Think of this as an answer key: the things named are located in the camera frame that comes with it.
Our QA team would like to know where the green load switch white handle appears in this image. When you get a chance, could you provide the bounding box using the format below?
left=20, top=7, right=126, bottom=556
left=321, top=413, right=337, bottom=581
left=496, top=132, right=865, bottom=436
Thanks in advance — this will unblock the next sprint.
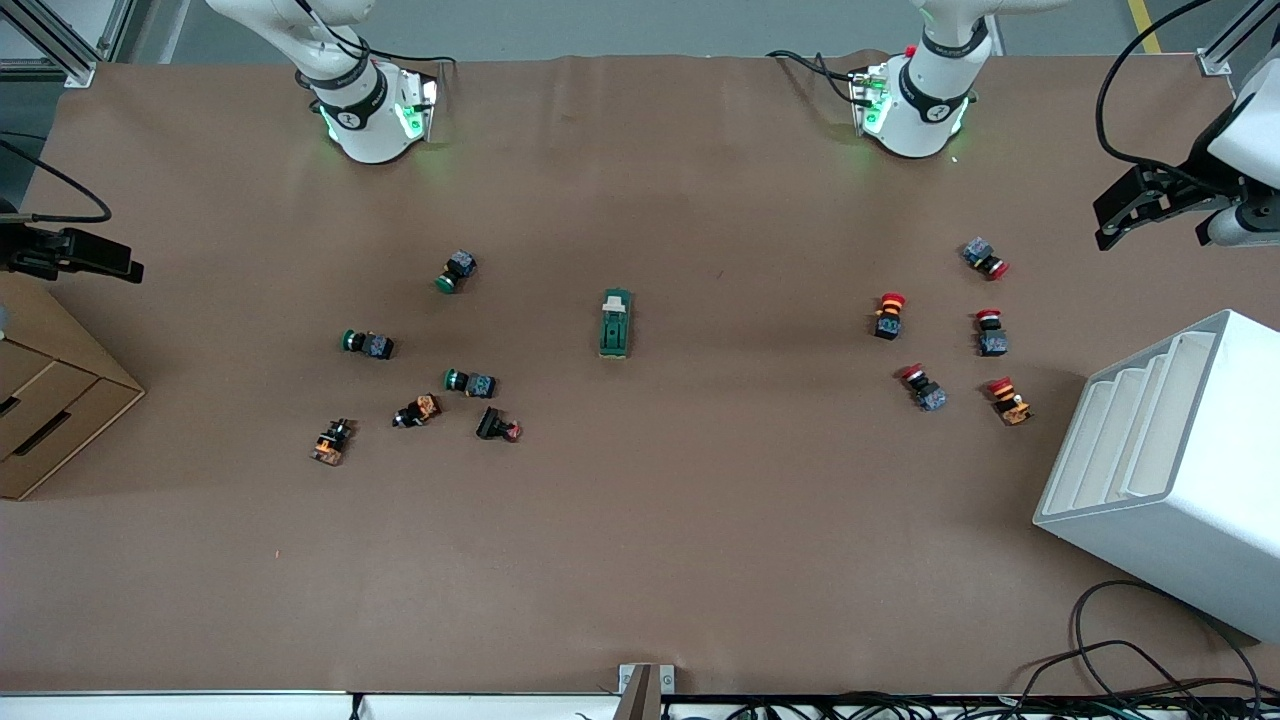
left=598, top=288, right=634, bottom=360

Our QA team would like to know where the brown cardboard box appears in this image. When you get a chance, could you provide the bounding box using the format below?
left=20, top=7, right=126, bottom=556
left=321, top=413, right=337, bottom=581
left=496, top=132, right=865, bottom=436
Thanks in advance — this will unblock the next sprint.
left=0, top=265, right=146, bottom=501

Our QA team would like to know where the red mushroom button orange body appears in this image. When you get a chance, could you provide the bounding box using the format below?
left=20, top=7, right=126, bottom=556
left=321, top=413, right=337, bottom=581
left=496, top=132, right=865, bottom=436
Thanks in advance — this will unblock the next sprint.
left=986, top=376, right=1034, bottom=427

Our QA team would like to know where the white slotted rack box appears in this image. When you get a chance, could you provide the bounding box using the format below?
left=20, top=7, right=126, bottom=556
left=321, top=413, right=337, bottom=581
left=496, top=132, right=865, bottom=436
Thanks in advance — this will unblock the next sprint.
left=1033, top=309, right=1280, bottom=644

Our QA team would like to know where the brown paper table cover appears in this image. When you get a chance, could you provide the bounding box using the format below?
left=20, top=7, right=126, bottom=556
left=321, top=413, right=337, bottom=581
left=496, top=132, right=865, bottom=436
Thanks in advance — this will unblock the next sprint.
left=0, top=50, right=1280, bottom=698

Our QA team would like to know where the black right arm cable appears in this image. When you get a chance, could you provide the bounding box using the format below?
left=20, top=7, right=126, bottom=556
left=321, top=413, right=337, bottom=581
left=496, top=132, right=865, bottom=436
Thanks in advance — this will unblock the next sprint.
left=0, top=0, right=456, bottom=223

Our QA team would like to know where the aluminium frame profile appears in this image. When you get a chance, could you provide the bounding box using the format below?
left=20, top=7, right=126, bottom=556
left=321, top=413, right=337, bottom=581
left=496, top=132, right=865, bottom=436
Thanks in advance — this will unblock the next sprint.
left=1197, top=0, right=1280, bottom=78
left=0, top=0, right=136, bottom=89

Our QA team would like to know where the black orange selector switch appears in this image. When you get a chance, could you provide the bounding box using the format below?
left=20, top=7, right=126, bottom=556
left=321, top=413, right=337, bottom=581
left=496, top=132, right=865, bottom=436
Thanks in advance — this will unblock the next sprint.
left=392, top=393, right=442, bottom=430
left=310, top=418, right=357, bottom=467

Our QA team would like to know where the black looped cable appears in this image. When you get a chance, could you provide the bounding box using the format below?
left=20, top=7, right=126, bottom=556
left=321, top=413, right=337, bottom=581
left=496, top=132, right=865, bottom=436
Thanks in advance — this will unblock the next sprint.
left=1070, top=580, right=1266, bottom=701

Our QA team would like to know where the black arched cable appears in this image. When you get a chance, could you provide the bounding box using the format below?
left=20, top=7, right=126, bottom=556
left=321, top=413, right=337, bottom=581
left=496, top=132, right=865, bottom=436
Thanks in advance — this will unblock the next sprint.
left=1015, top=640, right=1211, bottom=701

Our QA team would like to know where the black switch with red lens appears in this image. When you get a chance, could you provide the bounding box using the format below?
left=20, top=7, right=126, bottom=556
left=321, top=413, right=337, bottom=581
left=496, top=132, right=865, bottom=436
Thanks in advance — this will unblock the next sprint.
left=475, top=405, right=524, bottom=444

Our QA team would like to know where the white table edge rail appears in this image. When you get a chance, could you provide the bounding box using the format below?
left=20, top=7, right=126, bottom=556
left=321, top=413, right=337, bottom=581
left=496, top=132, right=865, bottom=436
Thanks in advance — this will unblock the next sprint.
left=0, top=690, right=626, bottom=720

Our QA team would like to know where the black cable bundle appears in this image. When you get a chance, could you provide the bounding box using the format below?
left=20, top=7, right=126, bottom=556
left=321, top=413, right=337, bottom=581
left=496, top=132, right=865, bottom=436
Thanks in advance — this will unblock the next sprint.
left=660, top=695, right=1280, bottom=720

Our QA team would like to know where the silver metal bracket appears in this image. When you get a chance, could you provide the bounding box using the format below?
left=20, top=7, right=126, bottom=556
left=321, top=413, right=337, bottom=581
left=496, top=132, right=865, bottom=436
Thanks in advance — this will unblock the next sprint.
left=618, top=663, right=676, bottom=720

